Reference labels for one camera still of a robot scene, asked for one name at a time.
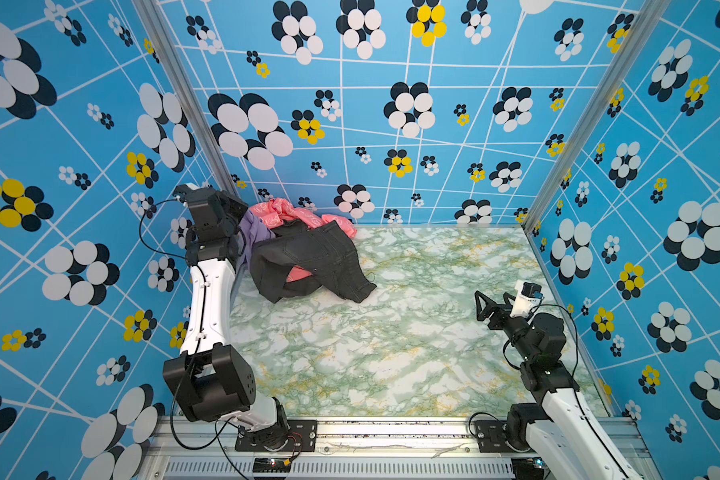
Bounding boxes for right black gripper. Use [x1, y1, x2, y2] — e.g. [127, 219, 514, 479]
[478, 291, 537, 367]

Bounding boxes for purple cloth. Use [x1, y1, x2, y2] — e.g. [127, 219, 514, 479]
[239, 210, 276, 267]

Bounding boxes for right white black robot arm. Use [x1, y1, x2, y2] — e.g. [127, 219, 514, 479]
[474, 282, 641, 479]

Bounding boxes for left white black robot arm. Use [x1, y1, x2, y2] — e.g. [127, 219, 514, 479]
[163, 184, 290, 450]

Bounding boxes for pink patterned cloth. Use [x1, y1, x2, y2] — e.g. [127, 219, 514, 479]
[253, 197, 359, 283]

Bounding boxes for black denim shorts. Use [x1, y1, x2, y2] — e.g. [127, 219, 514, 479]
[249, 222, 376, 303]

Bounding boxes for right controller board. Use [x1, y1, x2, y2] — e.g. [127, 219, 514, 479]
[512, 458, 548, 480]

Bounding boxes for controller board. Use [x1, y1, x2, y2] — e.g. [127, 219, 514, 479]
[252, 458, 293, 474]
[512, 458, 548, 480]

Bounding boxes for left controller board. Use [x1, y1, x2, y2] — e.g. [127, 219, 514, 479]
[252, 458, 293, 474]

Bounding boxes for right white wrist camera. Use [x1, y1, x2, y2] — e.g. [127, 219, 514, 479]
[510, 280, 543, 320]

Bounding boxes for left aluminium corner post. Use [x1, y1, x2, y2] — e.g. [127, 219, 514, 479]
[133, 0, 240, 196]

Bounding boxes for aluminium corner post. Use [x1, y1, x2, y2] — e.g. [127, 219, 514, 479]
[133, 0, 240, 196]
[523, 0, 671, 235]

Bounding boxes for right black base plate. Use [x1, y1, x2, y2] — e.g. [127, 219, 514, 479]
[468, 416, 565, 456]

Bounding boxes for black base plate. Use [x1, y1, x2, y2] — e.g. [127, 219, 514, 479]
[468, 416, 565, 456]
[234, 419, 318, 453]

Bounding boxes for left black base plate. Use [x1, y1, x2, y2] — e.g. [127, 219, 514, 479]
[234, 419, 318, 453]

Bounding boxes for aluminium front rail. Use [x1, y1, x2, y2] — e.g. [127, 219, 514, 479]
[136, 416, 664, 480]

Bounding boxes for right aluminium corner post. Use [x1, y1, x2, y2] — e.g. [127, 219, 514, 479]
[523, 0, 671, 235]

